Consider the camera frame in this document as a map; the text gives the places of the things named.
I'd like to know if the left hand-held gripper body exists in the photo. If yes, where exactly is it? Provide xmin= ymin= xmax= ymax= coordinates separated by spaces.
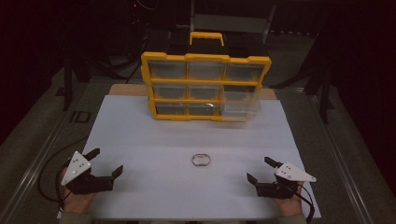
xmin=61 ymin=151 xmax=115 ymax=196

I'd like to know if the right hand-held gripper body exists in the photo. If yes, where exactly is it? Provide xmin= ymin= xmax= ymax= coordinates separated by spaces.
xmin=255 ymin=161 xmax=318 ymax=200

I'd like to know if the person's right hand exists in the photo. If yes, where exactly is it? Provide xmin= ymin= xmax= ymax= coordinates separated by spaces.
xmin=273 ymin=182 xmax=305 ymax=217

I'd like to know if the person's left hand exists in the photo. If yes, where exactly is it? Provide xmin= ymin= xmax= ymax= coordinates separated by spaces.
xmin=60 ymin=167 xmax=98 ymax=215

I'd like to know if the white paper sheet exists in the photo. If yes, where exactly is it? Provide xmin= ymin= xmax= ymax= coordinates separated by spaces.
xmin=56 ymin=94 xmax=322 ymax=220

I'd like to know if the clear plastic drawer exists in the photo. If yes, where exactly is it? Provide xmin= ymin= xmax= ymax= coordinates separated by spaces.
xmin=219 ymin=89 xmax=262 ymax=123

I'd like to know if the black stand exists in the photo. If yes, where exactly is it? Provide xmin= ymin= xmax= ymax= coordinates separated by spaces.
xmin=306 ymin=27 xmax=335 ymax=126
xmin=60 ymin=43 xmax=85 ymax=112

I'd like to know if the yellow drawer organizer cabinet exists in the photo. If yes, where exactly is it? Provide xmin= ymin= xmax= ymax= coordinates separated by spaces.
xmin=140 ymin=31 xmax=273 ymax=123

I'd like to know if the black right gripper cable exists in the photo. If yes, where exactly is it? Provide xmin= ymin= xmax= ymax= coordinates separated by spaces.
xmin=293 ymin=182 xmax=316 ymax=224

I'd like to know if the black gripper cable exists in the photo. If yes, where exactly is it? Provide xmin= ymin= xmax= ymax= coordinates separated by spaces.
xmin=37 ymin=135 xmax=90 ymax=213
xmin=293 ymin=182 xmax=316 ymax=224

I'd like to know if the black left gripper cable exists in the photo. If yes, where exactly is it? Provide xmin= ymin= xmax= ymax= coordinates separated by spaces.
xmin=37 ymin=135 xmax=90 ymax=213

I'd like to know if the metal table rail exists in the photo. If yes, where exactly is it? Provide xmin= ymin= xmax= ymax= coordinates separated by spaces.
xmin=303 ymin=88 xmax=373 ymax=224
xmin=0 ymin=77 xmax=94 ymax=224

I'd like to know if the metal oval ring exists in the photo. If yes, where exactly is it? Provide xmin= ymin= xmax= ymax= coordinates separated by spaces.
xmin=191 ymin=152 xmax=212 ymax=168

